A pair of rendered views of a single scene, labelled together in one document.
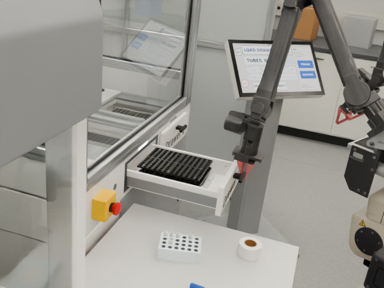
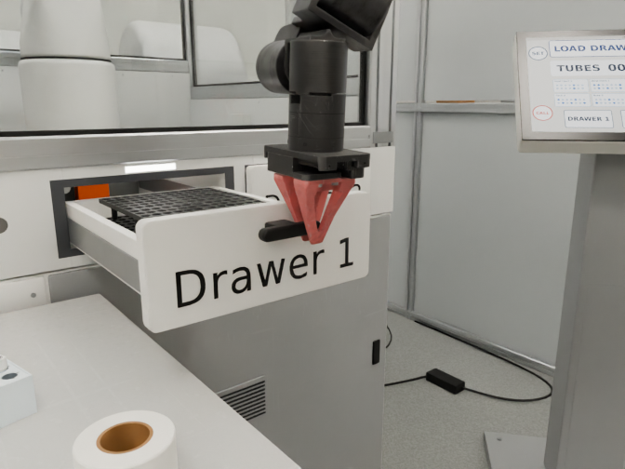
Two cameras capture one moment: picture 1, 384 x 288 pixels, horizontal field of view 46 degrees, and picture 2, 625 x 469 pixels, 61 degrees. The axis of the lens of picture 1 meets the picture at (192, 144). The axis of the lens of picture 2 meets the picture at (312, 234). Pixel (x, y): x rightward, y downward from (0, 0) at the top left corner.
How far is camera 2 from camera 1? 1.24 m
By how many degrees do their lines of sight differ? 36
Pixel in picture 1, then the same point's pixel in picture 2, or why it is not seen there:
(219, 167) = not seen: hidden behind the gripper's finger
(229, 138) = not seen: hidden behind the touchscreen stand
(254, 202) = (602, 418)
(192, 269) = not seen: outside the picture
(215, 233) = (145, 389)
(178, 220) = (114, 340)
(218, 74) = (567, 163)
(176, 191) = (109, 252)
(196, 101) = (529, 218)
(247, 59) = (560, 65)
